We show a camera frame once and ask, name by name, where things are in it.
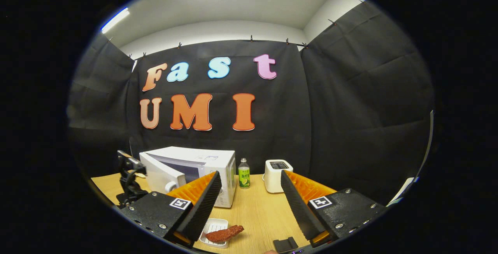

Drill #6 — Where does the narrow ceiling light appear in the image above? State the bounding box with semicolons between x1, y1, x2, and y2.
101;7;130;34

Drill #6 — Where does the red-brown meat piece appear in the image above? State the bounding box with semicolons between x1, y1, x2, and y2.
205;224;245;243

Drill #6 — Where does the black backdrop cloth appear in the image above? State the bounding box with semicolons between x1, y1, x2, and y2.
66;0;435;208

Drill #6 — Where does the white ribbed tray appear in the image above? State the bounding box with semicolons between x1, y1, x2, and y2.
199;218;229;249

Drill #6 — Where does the small black plastic block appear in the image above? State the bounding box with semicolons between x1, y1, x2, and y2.
273;237;299;253

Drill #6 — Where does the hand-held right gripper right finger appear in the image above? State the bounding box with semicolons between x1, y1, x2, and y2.
280;170;389;248

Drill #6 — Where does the white microwave oven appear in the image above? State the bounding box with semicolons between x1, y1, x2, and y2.
139;146;237;209

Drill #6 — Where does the white toaster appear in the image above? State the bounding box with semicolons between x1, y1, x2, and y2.
263;159;294;194

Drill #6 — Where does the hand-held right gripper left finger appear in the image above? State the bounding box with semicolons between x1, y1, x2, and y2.
120;170;223;249

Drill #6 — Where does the green label drink bottle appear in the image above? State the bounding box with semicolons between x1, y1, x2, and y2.
238;158;251;189

